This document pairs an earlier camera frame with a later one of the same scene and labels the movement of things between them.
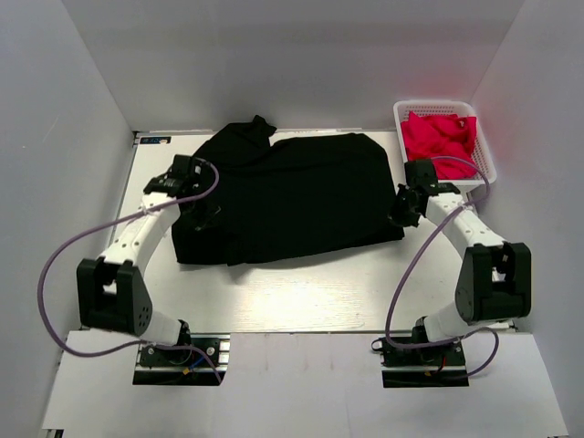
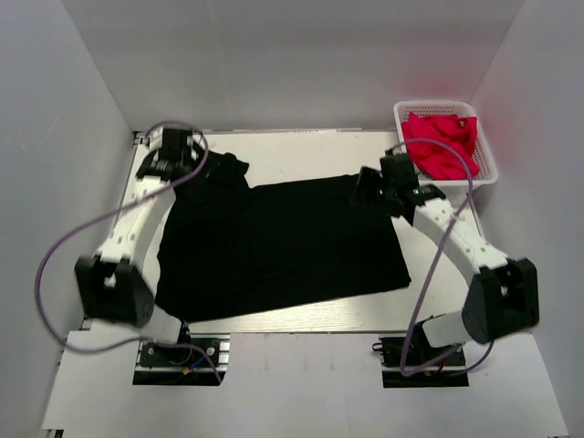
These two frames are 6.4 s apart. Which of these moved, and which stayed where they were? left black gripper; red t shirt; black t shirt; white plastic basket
Moved: black t shirt; left black gripper
Stayed: white plastic basket; red t shirt
